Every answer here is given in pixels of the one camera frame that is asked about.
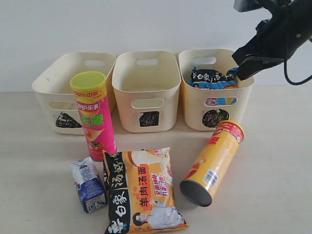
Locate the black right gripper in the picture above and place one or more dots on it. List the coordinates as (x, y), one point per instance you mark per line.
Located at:
(279, 39)

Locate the blue instant noodle bag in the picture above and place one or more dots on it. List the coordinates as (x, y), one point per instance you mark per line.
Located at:
(210, 79)

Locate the orange instant noodle bag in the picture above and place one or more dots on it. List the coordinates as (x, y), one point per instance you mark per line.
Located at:
(140, 192)

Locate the blue white milk carton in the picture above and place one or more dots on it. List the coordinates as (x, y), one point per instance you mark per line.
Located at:
(90, 189)

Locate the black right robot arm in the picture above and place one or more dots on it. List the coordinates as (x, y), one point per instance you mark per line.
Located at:
(274, 7)

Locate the right cream plastic bin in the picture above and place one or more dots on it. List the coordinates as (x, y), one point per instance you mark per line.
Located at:
(204, 109)

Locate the cream plastic bin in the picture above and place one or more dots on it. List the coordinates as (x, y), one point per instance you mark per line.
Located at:
(56, 98)
(204, 109)
(146, 86)

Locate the middle cream plastic bin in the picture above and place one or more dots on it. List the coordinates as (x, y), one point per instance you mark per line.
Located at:
(146, 86)

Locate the yellow Lays chips can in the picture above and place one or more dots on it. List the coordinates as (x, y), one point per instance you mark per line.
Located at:
(204, 177)

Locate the pink Lays chips can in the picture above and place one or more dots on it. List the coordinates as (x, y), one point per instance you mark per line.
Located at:
(91, 96)

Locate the left cream plastic bin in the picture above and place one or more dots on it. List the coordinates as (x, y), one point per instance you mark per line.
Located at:
(56, 98)

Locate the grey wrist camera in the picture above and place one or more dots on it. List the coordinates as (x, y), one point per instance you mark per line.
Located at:
(246, 5)

